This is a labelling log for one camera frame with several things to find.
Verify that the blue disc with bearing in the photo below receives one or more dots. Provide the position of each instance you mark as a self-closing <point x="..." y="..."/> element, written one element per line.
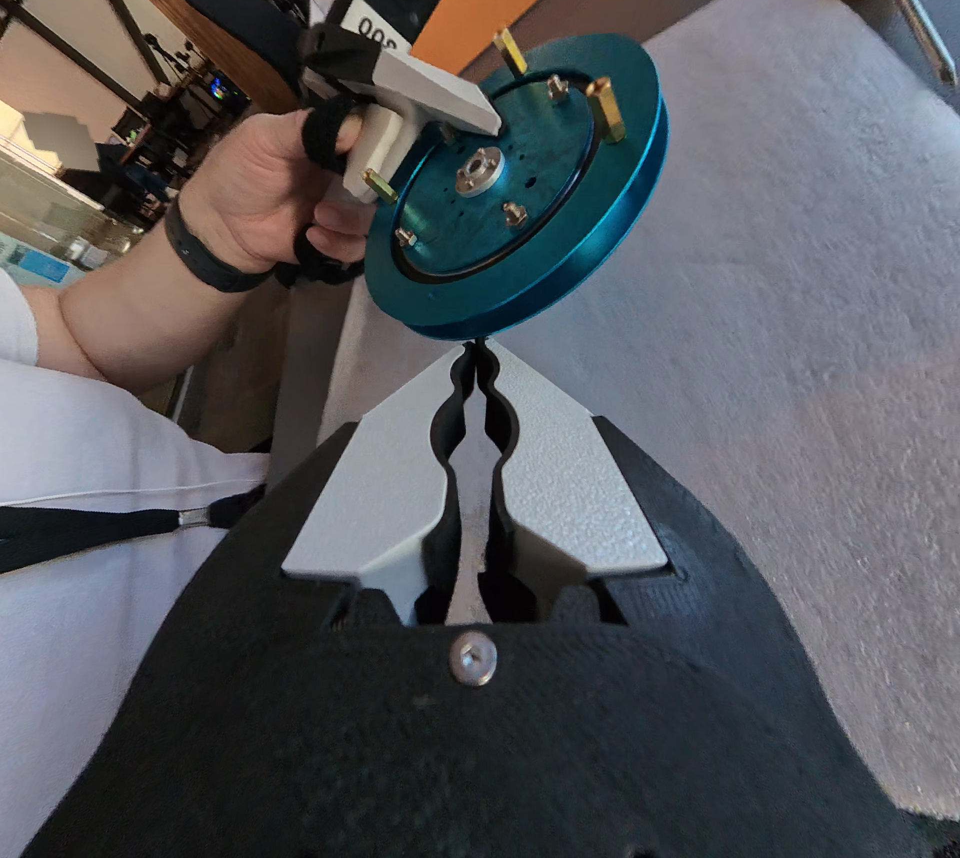
<point x="510" y="175"/>

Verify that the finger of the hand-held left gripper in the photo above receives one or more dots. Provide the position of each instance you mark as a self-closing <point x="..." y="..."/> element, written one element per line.
<point x="375" y="153"/>
<point x="435" y="93"/>

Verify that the person's left forearm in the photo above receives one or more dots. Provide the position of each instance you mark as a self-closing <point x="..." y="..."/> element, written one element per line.
<point x="120" y="318"/>

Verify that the brass standoff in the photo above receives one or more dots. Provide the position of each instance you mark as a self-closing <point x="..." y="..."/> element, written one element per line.
<point x="512" y="52"/>
<point x="606" y="111"/>
<point x="380" y="187"/>

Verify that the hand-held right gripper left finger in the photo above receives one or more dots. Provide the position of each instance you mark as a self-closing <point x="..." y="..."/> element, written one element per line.
<point x="360" y="498"/>

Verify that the person's left hand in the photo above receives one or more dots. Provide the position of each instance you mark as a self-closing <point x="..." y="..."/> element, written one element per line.
<point x="278" y="205"/>

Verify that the white foam sheet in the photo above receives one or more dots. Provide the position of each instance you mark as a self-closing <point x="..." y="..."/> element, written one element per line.
<point x="750" y="348"/>

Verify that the black wristband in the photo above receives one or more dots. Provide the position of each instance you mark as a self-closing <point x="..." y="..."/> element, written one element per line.
<point x="203" y="258"/>

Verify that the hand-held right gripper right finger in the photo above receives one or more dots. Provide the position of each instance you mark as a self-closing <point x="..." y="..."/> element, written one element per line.
<point x="585" y="498"/>

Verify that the blue round metal base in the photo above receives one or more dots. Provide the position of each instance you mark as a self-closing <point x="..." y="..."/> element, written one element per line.
<point x="600" y="243"/>

